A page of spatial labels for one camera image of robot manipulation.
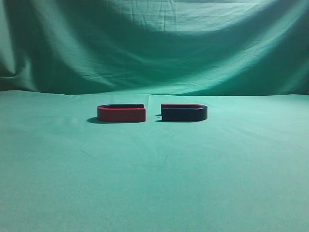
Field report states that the green cloth backdrop and cover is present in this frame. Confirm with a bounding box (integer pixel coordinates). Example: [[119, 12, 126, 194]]
[[0, 0, 309, 232]]

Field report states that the red-fronted horseshoe magnet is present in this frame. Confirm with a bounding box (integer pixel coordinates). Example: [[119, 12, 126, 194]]
[[97, 104, 146, 122]]

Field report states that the blue-fronted horseshoe magnet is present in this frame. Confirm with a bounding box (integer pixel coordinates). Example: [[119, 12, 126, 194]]
[[161, 103, 208, 122]]

